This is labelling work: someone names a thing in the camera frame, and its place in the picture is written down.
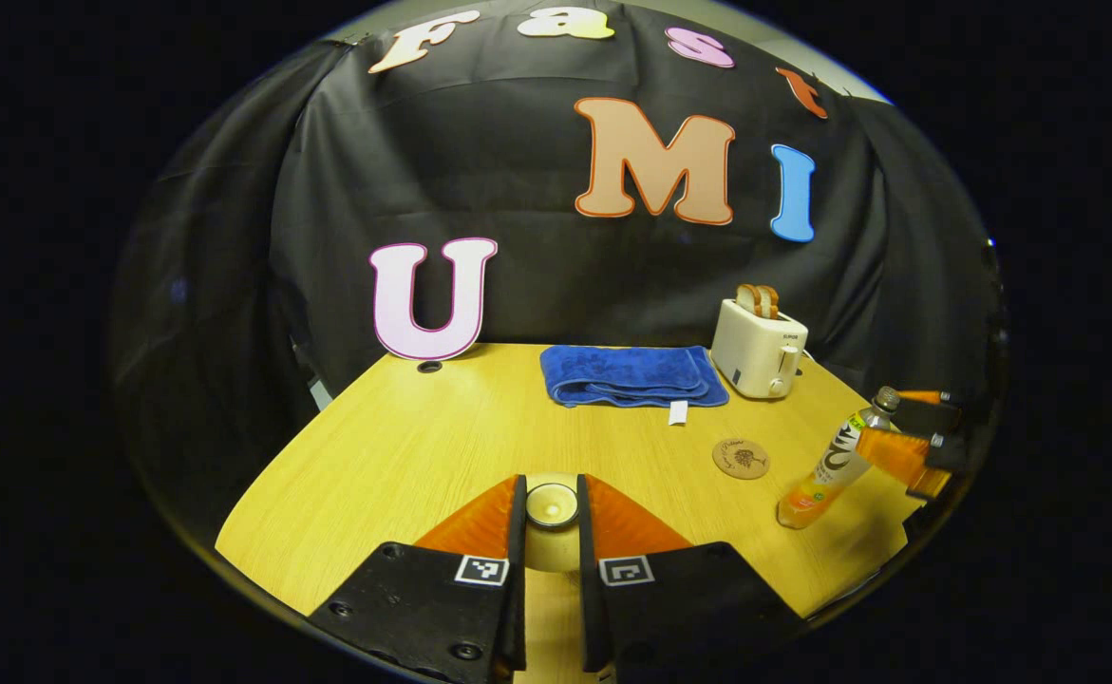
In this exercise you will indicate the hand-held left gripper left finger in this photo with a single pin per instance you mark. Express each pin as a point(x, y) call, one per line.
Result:
point(518, 589)

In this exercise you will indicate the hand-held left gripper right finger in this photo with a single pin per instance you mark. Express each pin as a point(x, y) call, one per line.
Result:
point(586, 589)

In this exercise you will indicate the toasted bread slice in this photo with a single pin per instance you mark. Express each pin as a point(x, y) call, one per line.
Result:
point(769, 304)
point(748, 299)

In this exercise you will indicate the round wooden coaster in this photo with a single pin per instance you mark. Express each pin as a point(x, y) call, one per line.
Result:
point(741, 458)

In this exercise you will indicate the clear labelled water bottle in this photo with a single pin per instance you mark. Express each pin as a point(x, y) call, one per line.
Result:
point(831, 470)

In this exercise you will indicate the white toaster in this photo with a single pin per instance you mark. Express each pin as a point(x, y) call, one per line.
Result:
point(755, 356)

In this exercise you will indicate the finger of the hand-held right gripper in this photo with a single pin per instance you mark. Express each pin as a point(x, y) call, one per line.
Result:
point(931, 416)
point(897, 456)

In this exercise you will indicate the black backdrop cloth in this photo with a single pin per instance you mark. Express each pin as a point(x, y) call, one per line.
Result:
point(537, 275)

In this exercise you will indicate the blue folded towel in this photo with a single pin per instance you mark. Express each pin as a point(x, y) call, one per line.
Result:
point(627, 375)

